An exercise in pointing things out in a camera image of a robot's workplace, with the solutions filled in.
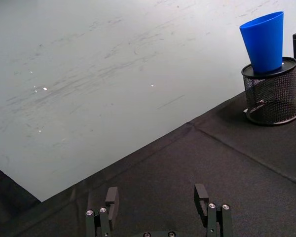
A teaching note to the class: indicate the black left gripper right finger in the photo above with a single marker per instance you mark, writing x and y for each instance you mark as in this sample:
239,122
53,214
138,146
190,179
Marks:
201,205

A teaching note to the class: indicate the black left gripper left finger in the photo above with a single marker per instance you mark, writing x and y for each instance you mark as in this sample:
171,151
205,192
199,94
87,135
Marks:
113,205

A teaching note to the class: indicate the black table cloth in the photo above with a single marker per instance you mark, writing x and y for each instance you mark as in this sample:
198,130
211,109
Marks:
187,177

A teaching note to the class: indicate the black mesh pen holder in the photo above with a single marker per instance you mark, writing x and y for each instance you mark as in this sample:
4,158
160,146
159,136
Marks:
273,98

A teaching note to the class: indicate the blue plastic cup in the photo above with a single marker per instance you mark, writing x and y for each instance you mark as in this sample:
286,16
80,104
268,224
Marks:
265,44

